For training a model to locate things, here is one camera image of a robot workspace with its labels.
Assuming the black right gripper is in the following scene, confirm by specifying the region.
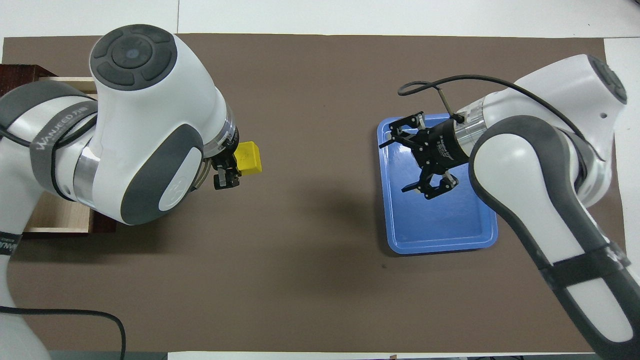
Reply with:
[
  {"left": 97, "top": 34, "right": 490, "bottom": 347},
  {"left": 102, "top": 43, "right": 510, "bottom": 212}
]
[{"left": 378, "top": 111, "right": 472, "bottom": 201}]

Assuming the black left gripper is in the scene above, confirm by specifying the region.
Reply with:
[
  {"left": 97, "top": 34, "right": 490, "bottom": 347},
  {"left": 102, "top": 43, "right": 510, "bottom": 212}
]
[{"left": 211, "top": 128, "right": 242, "bottom": 191}]

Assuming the yellow cube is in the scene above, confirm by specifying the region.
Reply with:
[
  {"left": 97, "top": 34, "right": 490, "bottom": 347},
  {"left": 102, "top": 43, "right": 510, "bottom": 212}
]
[{"left": 234, "top": 141, "right": 264, "bottom": 176}]

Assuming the dark wooden drawer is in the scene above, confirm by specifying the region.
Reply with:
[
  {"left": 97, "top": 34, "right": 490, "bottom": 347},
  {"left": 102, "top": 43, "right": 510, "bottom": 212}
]
[{"left": 22, "top": 76, "right": 120, "bottom": 235}]

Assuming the dark wooden drawer cabinet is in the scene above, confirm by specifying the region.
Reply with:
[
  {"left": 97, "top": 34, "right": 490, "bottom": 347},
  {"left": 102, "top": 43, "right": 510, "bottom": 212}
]
[{"left": 0, "top": 63, "right": 59, "bottom": 99}]

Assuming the blue plastic tray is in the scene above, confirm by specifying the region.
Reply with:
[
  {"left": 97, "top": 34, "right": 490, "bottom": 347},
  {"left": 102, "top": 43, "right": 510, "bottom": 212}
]
[{"left": 376, "top": 114, "right": 499, "bottom": 256}]

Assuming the brown table mat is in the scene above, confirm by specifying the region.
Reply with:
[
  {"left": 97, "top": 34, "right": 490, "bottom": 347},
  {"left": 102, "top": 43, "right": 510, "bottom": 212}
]
[{"left": 2, "top": 33, "right": 638, "bottom": 354}]

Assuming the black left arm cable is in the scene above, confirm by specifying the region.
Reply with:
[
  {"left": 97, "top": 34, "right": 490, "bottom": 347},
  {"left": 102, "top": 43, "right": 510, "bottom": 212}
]
[{"left": 0, "top": 112, "right": 126, "bottom": 360}]

